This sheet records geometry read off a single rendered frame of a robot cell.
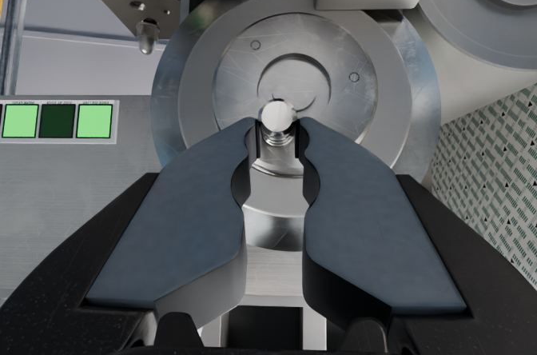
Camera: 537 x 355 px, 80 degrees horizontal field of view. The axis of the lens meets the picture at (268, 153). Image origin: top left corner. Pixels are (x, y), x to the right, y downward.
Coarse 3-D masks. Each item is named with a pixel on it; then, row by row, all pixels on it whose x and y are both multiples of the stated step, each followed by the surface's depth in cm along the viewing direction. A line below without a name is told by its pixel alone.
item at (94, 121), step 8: (80, 112) 51; (88, 112) 51; (96, 112) 51; (104, 112) 51; (80, 120) 51; (88, 120) 51; (96, 120) 50; (104, 120) 50; (80, 128) 50; (88, 128) 50; (96, 128) 50; (104, 128) 50; (80, 136) 50; (88, 136) 50; (96, 136) 50; (104, 136) 50
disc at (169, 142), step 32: (224, 0) 17; (192, 32) 17; (416, 32) 17; (160, 64) 17; (416, 64) 16; (160, 96) 17; (416, 96) 16; (160, 128) 16; (416, 128) 16; (160, 160) 16; (416, 160) 16; (256, 224) 16; (288, 224) 16
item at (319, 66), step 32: (256, 32) 15; (288, 32) 15; (320, 32) 15; (224, 64) 15; (256, 64) 15; (288, 64) 15; (320, 64) 15; (352, 64) 14; (224, 96) 14; (256, 96) 14; (288, 96) 14; (320, 96) 15; (352, 96) 14; (224, 128) 14; (352, 128) 14; (288, 160) 14
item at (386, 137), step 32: (256, 0) 17; (288, 0) 16; (224, 32) 16; (352, 32) 16; (384, 32) 16; (192, 64) 16; (384, 64) 16; (192, 96) 16; (384, 96) 16; (192, 128) 16; (384, 128) 15; (384, 160) 15; (256, 192) 15; (288, 192) 15
